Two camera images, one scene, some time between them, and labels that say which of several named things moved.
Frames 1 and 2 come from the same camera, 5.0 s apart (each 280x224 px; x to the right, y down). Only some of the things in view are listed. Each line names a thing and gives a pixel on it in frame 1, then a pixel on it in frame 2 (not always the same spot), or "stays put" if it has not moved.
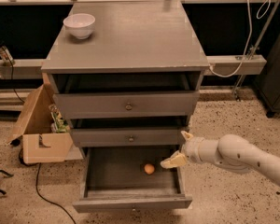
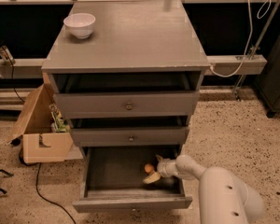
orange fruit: [148, 169] stays put
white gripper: [190, 149] to [163, 168]
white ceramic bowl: [80, 24] stays put
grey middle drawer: [107, 137] stays put
